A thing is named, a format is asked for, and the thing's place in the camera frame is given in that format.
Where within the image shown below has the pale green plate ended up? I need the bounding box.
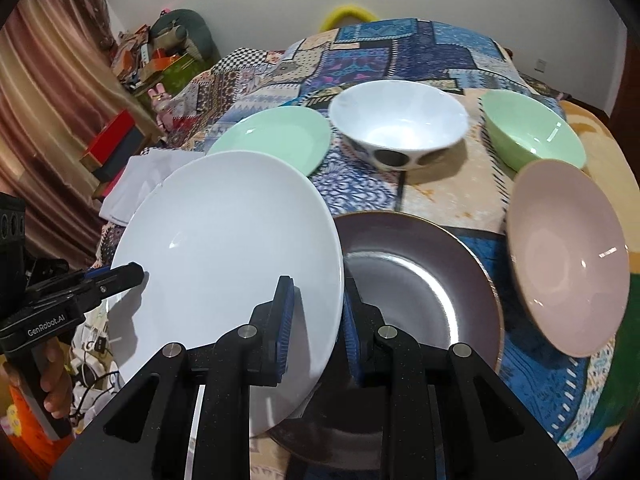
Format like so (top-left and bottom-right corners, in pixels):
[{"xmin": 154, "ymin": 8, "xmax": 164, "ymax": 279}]
[{"xmin": 206, "ymin": 106, "xmax": 332, "ymax": 178}]

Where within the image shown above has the pale green bowl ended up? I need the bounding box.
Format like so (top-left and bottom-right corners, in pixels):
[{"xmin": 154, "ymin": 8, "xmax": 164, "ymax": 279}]
[{"xmin": 481, "ymin": 89, "xmax": 587, "ymax": 173}]

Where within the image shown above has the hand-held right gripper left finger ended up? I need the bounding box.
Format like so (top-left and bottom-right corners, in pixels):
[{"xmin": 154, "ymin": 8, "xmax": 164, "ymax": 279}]
[{"xmin": 50, "ymin": 276, "xmax": 303, "ymax": 480}]

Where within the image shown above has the pink rabbit toy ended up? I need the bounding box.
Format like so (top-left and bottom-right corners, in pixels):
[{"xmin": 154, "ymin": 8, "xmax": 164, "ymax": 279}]
[{"xmin": 147, "ymin": 82, "xmax": 177, "ymax": 130}]

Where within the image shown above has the white folded cloth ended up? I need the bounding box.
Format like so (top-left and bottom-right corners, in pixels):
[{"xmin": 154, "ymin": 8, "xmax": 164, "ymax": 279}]
[{"xmin": 99, "ymin": 152, "xmax": 202, "ymax": 223}]

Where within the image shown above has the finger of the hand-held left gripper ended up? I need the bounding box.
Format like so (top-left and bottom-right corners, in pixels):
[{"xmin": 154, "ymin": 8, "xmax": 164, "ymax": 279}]
[
  {"xmin": 30, "ymin": 259, "xmax": 109, "ymax": 287},
  {"xmin": 65, "ymin": 261, "xmax": 147, "ymax": 314}
]

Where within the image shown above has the brown striped curtain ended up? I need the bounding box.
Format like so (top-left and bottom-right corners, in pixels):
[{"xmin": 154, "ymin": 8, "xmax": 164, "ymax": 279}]
[{"xmin": 0, "ymin": 0, "xmax": 166, "ymax": 271}]

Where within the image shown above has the blue patchwork blanket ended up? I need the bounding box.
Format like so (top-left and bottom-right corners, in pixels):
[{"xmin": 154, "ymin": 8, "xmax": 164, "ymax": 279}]
[{"xmin": 95, "ymin": 17, "xmax": 632, "ymax": 480}]

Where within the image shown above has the person's left hand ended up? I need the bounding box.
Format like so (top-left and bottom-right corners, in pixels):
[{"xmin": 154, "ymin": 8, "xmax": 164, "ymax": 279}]
[{"xmin": 39, "ymin": 341, "xmax": 75, "ymax": 420}]

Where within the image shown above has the pink bowl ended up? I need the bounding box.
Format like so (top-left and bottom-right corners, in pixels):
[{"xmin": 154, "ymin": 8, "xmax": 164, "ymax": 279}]
[{"xmin": 506, "ymin": 159, "xmax": 631, "ymax": 358}]

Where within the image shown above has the dark brown plate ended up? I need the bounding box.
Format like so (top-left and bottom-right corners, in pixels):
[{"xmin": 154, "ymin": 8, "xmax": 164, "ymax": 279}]
[{"xmin": 265, "ymin": 211, "xmax": 505, "ymax": 471}]

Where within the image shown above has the large white plate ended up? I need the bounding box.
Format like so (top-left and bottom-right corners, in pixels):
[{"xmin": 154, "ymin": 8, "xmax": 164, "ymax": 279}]
[{"xmin": 109, "ymin": 150, "xmax": 346, "ymax": 436}]

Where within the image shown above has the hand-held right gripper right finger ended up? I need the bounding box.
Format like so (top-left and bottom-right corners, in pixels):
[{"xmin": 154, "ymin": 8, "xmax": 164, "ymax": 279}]
[{"xmin": 341, "ymin": 280, "xmax": 592, "ymax": 480}]

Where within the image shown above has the yellow ring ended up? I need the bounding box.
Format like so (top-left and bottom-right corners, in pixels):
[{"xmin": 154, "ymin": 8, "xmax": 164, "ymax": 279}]
[{"xmin": 320, "ymin": 4, "xmax": 379, "ymax": 32}]

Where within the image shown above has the dark printed bag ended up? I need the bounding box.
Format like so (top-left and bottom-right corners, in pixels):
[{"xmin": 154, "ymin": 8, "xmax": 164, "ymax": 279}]
[{"xmin": 520, "ymin": 72, "xmax": 572, "ymax": 102}]

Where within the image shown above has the dark flat box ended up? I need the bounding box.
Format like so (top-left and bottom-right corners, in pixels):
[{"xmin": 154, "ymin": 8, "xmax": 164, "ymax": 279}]
[{"xmin": 92, "ymin": 127, "xmax": 152, "ymax": 185}]

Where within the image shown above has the red box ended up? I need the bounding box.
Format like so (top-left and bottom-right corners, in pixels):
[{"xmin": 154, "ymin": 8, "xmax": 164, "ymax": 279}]
[{"xmin": 80, "ymin": 110, "xmax": 138, "ymax": 167}]

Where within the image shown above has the tangle of cables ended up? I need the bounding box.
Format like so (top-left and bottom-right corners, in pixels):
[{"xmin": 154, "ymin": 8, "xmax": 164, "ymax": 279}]
[{"xmin": 70, "ymin": 305, "xmax": 126, "ymax": 423}]

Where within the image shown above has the white bowl with dark dots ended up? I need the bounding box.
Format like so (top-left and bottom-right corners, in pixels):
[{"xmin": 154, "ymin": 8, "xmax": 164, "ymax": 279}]
[{"xmin": 328, "ymin": 80, "xmax": 469, "ymax": 172}]

